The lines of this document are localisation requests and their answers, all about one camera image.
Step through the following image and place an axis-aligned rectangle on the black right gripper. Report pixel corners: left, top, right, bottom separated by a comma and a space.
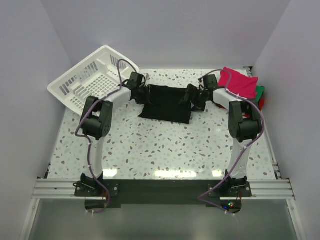
179, 84, 210, 113

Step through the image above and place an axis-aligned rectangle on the black t shirt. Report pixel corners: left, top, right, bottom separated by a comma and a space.
139, 85, 191, 125

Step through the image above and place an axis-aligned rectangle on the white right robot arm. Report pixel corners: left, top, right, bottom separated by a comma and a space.
179, 74, 265, 197

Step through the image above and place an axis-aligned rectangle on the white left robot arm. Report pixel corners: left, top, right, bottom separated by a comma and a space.
75, 71, 149, 196

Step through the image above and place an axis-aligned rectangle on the white plastic laundry basket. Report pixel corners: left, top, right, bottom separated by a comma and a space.
47, 45, 140, 115

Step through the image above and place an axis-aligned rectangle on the pink folded t shirt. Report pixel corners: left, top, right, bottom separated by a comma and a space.
218, 67, 259, 99

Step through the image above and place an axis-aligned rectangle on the green folded t shirt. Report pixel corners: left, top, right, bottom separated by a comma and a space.
255, 86, 265, 102

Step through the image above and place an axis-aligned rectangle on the red folded t shirt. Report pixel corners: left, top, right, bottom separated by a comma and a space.
215, 97, 266, 111

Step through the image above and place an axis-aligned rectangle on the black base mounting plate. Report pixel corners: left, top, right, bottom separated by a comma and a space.
74, 178, 252, 210

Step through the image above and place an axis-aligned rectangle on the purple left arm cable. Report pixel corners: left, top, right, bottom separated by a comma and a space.
74, 59, 141, 196

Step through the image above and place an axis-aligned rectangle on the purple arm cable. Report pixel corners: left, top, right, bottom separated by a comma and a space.
74, 59, 141, 196
197, 69, 266, 216

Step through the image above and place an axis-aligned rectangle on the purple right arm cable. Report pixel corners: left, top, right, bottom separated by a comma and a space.
197, 69, 266, 216

